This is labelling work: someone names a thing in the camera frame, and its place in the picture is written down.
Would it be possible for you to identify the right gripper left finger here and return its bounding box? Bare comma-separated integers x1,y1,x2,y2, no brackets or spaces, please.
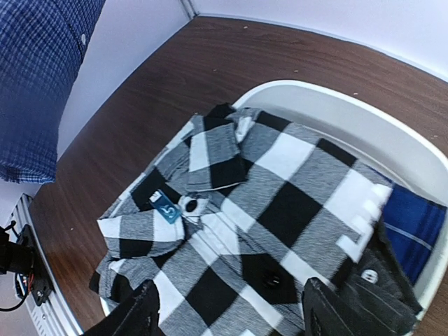
83,280,161,336

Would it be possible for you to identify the aluminium front rail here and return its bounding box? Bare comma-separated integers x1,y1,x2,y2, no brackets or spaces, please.
10,194,83,335

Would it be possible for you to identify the white plastic basket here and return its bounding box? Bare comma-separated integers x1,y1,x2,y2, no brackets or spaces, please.
99,80,447,335

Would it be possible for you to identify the black white plaid shirt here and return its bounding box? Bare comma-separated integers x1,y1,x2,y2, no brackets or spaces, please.
90,106,391,335

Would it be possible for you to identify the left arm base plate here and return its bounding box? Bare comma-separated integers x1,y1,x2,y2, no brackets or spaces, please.
1,220,54,312

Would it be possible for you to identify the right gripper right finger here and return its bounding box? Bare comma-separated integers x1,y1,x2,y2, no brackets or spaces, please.
302,276,418,335

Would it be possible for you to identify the dark blue striped shirt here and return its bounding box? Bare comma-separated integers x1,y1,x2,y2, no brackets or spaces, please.
383,183,447,285

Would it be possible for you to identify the dark grey shirt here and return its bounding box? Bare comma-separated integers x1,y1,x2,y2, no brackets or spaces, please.
335,220,424,336

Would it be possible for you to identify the blue checked long sleeve shirt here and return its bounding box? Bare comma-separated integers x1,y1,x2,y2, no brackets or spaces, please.
1,1,104,184

